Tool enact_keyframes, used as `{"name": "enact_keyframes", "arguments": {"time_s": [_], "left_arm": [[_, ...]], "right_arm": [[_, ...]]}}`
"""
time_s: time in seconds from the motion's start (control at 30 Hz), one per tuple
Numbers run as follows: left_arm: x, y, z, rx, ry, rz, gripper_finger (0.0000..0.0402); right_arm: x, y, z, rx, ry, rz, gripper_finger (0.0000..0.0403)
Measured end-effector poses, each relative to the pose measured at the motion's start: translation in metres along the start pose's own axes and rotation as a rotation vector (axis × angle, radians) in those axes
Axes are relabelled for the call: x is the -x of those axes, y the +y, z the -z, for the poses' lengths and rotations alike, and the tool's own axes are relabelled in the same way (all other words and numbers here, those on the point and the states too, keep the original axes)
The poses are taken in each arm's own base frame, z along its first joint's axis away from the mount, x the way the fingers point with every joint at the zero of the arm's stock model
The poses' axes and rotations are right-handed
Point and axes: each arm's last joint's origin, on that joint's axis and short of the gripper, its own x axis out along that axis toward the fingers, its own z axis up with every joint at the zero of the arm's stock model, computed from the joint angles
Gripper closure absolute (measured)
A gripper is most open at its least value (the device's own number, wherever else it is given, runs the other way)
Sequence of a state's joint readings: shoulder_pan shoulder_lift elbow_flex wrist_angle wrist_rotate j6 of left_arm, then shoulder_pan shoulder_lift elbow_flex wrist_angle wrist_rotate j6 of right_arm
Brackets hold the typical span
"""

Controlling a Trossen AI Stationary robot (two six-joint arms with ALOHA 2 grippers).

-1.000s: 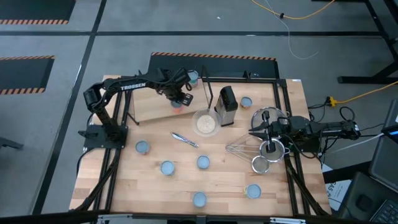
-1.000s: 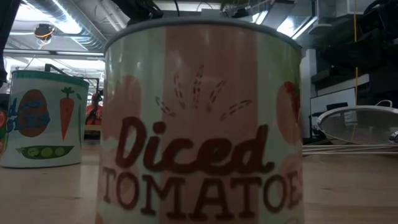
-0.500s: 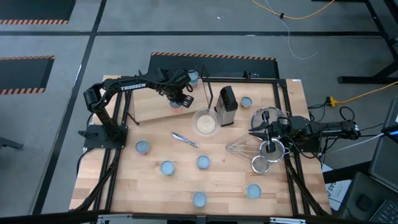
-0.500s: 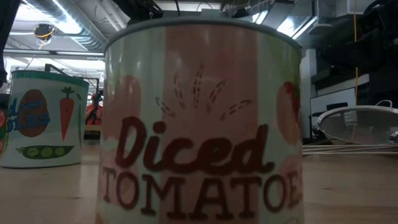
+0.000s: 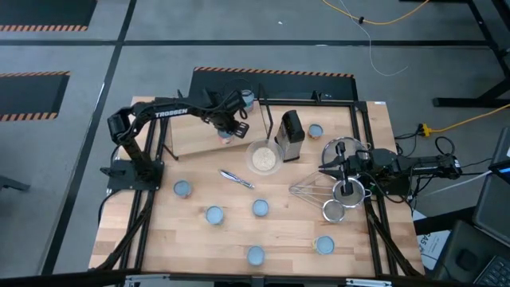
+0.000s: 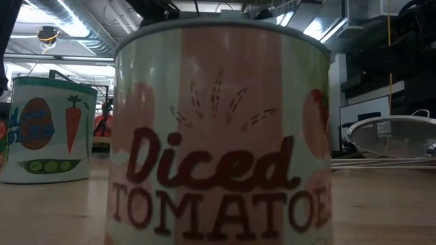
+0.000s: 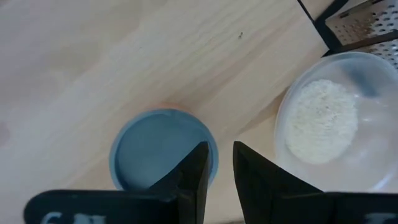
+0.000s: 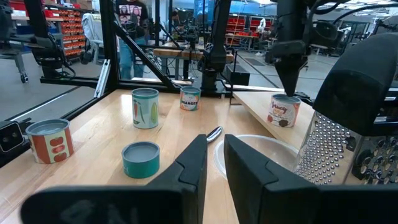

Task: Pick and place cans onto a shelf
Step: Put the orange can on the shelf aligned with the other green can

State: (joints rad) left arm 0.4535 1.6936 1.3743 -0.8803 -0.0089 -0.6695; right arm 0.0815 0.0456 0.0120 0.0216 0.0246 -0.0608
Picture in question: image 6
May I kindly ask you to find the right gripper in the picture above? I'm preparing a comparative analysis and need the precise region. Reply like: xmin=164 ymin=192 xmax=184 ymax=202
xmin=350 ymin=16 xmax=436 ymax=81

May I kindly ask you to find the diced tomatoes tin can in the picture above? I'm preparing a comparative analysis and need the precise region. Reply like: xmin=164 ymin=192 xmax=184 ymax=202
xmin=104 ymin=18 xmax=334 ymax=245

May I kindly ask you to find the medium metal mesh strainer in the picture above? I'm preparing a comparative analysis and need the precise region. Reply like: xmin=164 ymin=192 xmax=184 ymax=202
xmin=332 ymin=142 xmax=436 ymax=170

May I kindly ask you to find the yellow hanging cable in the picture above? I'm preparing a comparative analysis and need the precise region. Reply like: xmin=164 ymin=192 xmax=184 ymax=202
xmin=386 ymin=0 xmax=394 ymax=116

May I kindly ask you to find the large metal mesh strainer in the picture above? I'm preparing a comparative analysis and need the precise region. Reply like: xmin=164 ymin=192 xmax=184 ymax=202
xmin=345 ymin=108 xmax=436 ymax=160

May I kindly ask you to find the black ceiling device yellow cable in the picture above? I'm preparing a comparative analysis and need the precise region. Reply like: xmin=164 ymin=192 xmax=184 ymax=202
xmin=36 ymin=25 xmax=62 ymax=45

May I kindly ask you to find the white wall screen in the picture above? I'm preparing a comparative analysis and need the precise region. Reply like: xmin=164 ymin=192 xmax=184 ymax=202
xmin=339 ymin=95 xmax=391 ymax=127

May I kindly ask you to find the mixed vegetables tin can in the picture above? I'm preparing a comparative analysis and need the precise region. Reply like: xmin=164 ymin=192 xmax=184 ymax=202
xmin=0 ymin=76 xmax=99 ymax=185

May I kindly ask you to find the orange-red background object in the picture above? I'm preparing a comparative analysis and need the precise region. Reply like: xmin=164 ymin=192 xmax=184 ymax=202
xmin=93 ymin=98 xmax=114 ymax=137

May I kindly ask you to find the ceiling light panel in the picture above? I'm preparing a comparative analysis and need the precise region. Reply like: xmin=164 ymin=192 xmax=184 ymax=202
xmin=301 ymin=16 xmax=349 ymax=44

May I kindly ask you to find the metal ceiling cable tray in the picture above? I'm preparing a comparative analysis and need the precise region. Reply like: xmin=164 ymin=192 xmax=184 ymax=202
xmin=242 ymin=0 xmax=302 ymax=20

